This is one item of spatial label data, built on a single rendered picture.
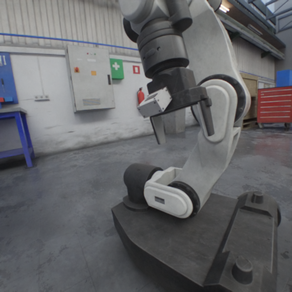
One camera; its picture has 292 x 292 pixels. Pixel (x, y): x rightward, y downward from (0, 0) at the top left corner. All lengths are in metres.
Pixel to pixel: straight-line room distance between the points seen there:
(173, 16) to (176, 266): 0.59
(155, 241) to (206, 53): 0.60
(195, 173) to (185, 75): 0.33
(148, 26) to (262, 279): 0.58
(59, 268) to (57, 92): 3.01
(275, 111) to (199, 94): 4.09
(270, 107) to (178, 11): 4.09
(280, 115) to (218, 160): 3.95
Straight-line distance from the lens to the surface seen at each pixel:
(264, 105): 4.33
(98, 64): 3.38
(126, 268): 0.76
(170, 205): 0.57
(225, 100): 0.40
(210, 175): 0.50
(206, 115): 0.27
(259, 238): 0.62
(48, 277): 0.86
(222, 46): 0.47
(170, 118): 4.05
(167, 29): 0.31
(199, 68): 0.47
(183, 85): 0.27
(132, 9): 0.33
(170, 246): 0.58
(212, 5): 0.84
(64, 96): 3.43
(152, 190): 0.59
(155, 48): 0.29
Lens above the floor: 0.60
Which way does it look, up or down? 13 degrees down
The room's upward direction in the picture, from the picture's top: 5 degrees counter-clockwise
